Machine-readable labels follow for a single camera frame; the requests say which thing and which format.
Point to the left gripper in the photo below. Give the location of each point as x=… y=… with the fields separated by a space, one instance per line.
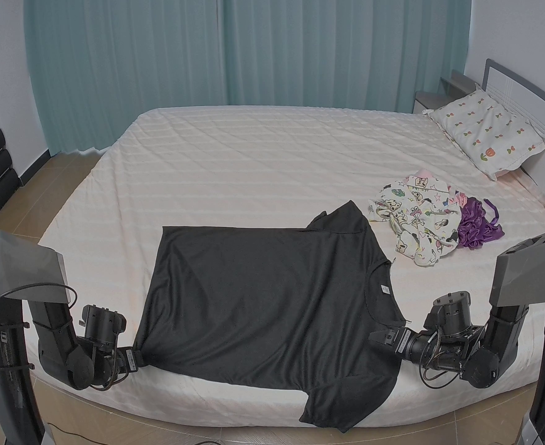
x=119 y=366

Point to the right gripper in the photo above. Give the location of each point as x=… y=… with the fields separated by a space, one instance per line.
x=420 y=350

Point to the black T-shirt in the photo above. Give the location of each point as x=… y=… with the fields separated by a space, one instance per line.
x=263 y=295

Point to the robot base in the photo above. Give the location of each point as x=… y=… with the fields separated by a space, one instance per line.
x=534 y=431

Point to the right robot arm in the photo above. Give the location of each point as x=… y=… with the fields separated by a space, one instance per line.
x=527 y=271

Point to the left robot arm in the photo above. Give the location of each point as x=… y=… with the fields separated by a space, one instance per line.
x=22 y=267

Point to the bed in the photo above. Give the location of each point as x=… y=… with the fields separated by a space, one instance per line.
x=254 y=165

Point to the white printed garment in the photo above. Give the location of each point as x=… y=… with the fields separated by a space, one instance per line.
x=420 y=220

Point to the purple garment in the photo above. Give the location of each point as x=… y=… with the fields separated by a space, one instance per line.
x=474 y=230

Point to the pink garment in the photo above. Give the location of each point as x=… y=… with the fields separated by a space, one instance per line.
x=460 y=199

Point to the white printed pillow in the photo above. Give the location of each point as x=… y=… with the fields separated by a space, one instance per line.
x=485 y=132

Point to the grey bedside table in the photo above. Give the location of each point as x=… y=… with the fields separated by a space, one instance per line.
x=427 y=100

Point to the blue-green curtain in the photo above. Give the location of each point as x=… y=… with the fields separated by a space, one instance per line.
x=138 y=40

